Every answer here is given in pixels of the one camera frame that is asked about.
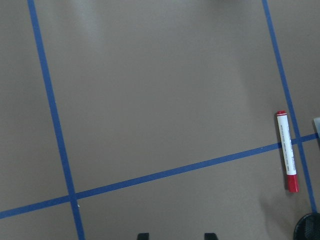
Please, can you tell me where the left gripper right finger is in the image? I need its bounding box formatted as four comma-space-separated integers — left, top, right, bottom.
204, 232, 217, 240

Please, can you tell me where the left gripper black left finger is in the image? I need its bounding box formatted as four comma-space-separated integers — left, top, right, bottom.
137, 232, 149, 240

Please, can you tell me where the red white marker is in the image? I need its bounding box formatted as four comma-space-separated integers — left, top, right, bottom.
276, 110, 300, 193

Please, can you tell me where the blue highlighter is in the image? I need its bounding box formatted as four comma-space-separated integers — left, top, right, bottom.
313, 117, 320, 138

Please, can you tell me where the black mesh pen cup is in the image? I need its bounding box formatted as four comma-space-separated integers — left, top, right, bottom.
293, 212, 320, 240

